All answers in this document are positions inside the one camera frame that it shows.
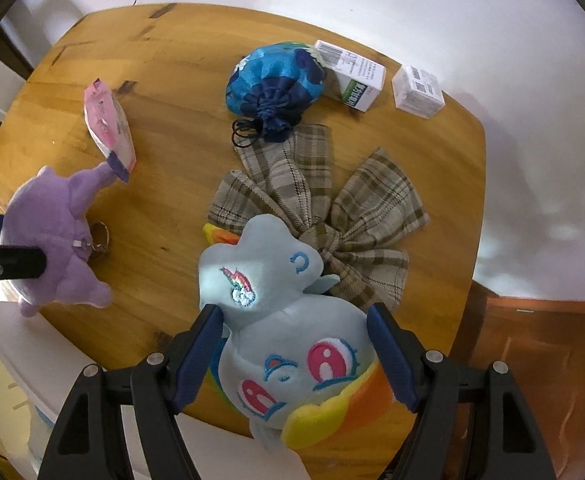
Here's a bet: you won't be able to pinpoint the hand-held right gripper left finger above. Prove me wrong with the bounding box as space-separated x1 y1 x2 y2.
37 305 224 480

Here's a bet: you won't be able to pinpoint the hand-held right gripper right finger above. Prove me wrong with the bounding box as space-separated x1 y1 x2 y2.
366 303 553 480

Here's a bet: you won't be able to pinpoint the purple plush toy with keyring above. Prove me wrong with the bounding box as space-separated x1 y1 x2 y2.
0 165 113 318

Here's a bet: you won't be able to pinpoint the light blue pony plush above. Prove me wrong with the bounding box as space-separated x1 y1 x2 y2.
196 213 398 453

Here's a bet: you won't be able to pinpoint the white plastic tray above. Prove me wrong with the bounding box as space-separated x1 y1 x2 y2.
0 300 300 480

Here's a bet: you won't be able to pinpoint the plaid fabric bow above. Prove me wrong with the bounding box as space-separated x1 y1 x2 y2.
208 124 430 311

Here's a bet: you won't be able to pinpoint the black hair ties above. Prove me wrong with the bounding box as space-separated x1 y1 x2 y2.
231 119 264 149

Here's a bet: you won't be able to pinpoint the small white box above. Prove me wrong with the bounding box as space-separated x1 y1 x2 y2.
391 64 446 120

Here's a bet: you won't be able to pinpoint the blue patterned drawstring pouch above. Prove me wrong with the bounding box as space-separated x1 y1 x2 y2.
225 44 328 143

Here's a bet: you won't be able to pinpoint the white box with green print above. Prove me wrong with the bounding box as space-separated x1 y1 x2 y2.
313 40 387 113

